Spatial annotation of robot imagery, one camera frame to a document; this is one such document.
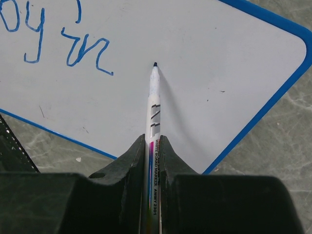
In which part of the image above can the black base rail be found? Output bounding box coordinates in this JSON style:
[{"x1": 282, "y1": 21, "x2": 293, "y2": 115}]
[{"x1": 0, "y1": 116, "x2": 39, "y2": 173}]

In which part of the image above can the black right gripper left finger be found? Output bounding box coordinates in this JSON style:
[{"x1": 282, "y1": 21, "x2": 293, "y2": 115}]
[{"x1": 0, "y1": 136, "x2": 145, "y2": 234}]

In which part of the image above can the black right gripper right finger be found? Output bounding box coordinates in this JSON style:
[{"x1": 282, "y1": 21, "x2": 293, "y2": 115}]
[{"x1": 160, "y1": 136, "x2": 304, "y2": 234}]

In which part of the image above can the white whiteboard marker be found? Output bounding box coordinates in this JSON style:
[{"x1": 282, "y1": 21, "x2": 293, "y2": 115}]
[{"x1": 141, "y1": 62, "x2": 160, "y2": 234}]

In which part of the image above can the blue framed whiteboard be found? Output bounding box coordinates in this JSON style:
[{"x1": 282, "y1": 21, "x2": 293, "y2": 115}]
[{"x1": 0, "y1": 0, "x2": 312, "y2": 173}]

